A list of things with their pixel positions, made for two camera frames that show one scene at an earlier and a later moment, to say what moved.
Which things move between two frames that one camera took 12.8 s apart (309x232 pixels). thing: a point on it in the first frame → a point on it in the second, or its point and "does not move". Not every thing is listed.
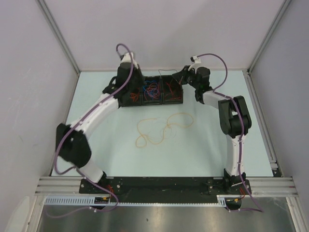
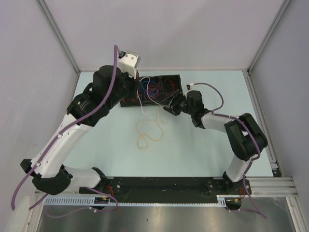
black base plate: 162,190 does not move
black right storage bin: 172,90 does not move
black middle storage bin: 152,90 does not move
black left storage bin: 133,97 does not move
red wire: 173,98 → 173,88
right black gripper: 180,76 → 177,96
